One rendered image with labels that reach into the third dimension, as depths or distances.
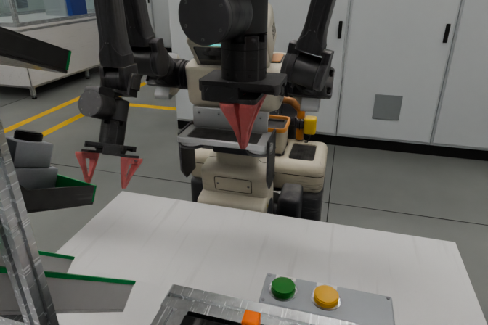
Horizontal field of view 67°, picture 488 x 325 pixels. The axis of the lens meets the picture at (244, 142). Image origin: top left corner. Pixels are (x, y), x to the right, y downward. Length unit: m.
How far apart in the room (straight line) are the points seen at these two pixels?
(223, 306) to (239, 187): 0.58
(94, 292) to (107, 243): 0.42
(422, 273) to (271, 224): 0.35
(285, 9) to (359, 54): 0.72
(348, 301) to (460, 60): 2.91
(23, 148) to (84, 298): 0.20
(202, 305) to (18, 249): 0.34
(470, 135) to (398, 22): 1.14
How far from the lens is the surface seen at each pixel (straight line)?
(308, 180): 1.40
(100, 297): 0.57
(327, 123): 3.47
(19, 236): 0.39
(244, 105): 0.45
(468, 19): 3.38
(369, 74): 3.34
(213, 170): 1.16
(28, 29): 5.50
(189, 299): 0.67
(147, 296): 0.82
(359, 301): 0.68
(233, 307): 0.64
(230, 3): 0.38
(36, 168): 0.50
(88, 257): 0.94
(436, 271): 0.94
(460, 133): 3.61
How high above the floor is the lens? 1.44
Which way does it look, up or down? 24 degrees down
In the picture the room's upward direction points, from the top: straight up
